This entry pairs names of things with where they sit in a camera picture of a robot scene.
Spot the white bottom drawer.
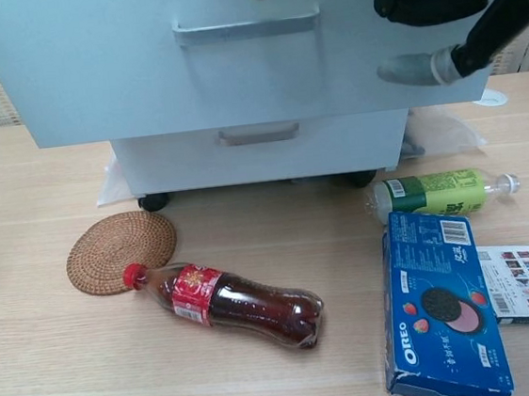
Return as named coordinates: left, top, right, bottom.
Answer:
left=110, top=108, right=407, bottom=197

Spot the black caster wheel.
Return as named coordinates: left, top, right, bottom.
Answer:
left=345, top=169, right=377, bottom=188
left=137, top=193, right=171, bottom=213

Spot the green label tea bottle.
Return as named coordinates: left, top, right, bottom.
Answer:
left=361, top=162, right=524, bottom=234

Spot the white desk cable grommet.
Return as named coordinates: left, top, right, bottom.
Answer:
left=478, top=86, right=510, bottom=108

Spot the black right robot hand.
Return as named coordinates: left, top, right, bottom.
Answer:
left=246, top=0, right=529, bottom=108

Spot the blue Oreo cookie box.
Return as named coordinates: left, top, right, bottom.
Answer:
left=367, top=200, right=516, bottom=396

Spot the round woven rattan coaster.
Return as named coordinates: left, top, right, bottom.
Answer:
left=61, top=207, right=183, bottom=301

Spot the clear plastic bag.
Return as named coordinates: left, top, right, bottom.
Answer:
left=90, top=100, right=489, bottom=208

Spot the white drawer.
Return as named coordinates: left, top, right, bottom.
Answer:
left=110, top=108, right=407, bottom=197
left=0, top=0, right=497, bottom=154

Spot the cola bottle with red cap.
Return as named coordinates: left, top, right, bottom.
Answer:
left=120, top=244, right=331, bottom=368

